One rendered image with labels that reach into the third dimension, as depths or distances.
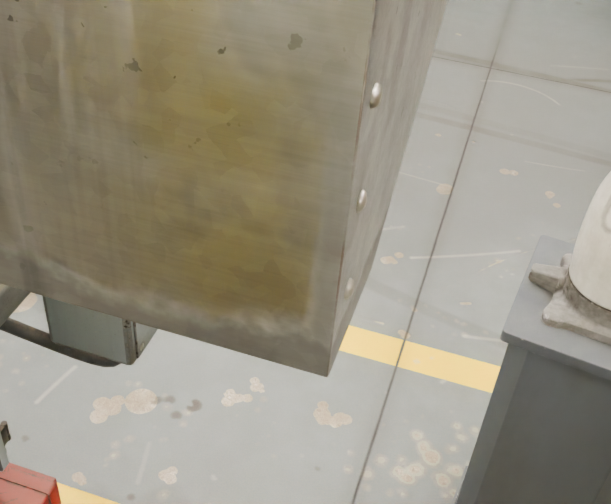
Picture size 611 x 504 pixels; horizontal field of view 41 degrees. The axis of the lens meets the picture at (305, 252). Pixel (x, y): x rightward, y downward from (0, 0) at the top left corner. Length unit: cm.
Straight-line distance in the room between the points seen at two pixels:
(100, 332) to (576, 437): 84
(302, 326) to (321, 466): 170
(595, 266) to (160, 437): 112
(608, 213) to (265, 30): 107
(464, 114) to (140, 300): 304
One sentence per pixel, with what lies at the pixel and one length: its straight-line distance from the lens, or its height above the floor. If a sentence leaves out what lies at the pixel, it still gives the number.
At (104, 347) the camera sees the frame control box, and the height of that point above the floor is 94.
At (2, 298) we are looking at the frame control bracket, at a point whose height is 103.
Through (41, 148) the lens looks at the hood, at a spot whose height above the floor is 144.
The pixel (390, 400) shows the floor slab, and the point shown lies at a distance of 207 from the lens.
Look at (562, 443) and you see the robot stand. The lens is 143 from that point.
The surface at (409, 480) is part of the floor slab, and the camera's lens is 193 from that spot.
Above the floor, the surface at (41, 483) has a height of 62.
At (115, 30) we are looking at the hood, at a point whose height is 148.
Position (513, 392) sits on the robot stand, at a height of 57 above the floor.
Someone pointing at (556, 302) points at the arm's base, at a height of 72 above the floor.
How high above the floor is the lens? 156
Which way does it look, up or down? 40 degrees down
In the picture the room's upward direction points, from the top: 5 degrees clockwise
